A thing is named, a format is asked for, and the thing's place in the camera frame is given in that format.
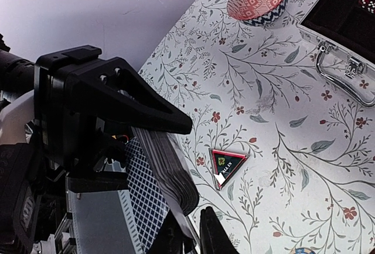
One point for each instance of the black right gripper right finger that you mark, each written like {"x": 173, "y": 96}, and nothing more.
{"x": 213, "y": 238}

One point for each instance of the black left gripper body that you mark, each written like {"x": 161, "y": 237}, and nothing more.
{"x": 76, "y": 142}

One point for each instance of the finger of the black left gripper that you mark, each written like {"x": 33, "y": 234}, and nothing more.
{"x": 113, "y": 91}

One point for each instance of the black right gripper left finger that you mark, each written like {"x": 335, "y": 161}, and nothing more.
{"x": 171, "y": 239}

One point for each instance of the blue playing card deck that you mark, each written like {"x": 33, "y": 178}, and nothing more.
{"x": 159, "y": 182}

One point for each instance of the single blue ten chip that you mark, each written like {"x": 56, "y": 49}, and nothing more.
{"x": 302, "y": 250}

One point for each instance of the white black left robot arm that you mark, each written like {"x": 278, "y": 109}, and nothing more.
{"x": 34, "y": 215}

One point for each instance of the red triangular all-in marker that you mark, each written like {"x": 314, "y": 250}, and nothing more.
{"x": 225, "y": 165}

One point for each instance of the floral table cloth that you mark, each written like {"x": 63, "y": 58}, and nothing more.
{"x": 309, "y": 178}

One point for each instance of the red patterned bowl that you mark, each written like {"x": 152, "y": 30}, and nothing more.
{"x": 256, "y": 12}

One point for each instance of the aluminium poker chip case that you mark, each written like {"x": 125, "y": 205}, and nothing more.
{"x": 344, "y": 35}

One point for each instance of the row of red dice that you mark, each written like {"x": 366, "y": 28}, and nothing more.
{"x": 367, "y": 5}

